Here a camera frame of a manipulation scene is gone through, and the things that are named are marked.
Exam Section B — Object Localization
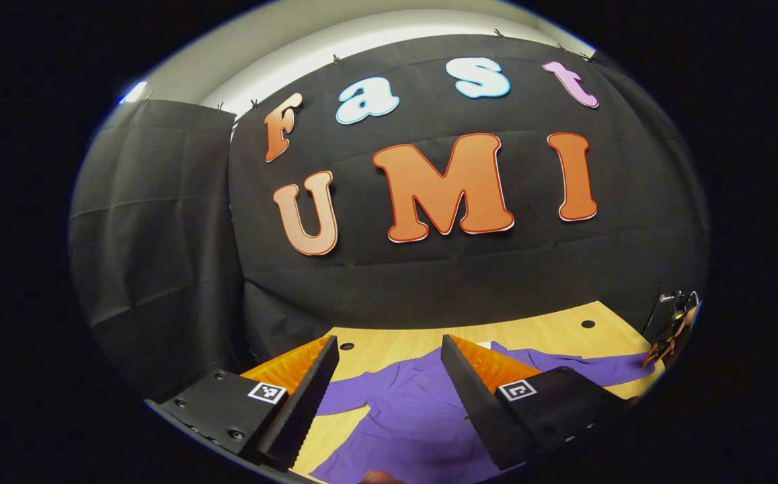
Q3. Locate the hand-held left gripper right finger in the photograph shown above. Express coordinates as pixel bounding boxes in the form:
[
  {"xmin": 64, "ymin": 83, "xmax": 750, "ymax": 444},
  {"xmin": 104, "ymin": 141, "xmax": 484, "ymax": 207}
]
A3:
[{"xmin": 440, "ymin": 334, "xmax": 631, "ymax": 471}]

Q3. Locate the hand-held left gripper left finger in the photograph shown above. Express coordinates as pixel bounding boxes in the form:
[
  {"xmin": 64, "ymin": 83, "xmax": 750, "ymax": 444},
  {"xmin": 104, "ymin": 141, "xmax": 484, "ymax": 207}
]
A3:
[{"xmin": 145, "ymin": 335, "xmax": 340, "ymax": 473}]

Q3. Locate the purple shirt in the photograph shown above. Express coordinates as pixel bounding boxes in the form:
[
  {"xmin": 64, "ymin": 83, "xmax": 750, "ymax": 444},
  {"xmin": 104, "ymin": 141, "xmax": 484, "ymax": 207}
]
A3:
[{"xmin": 308, "ymin": 341, "xmax": 655, "ymax": 484}]

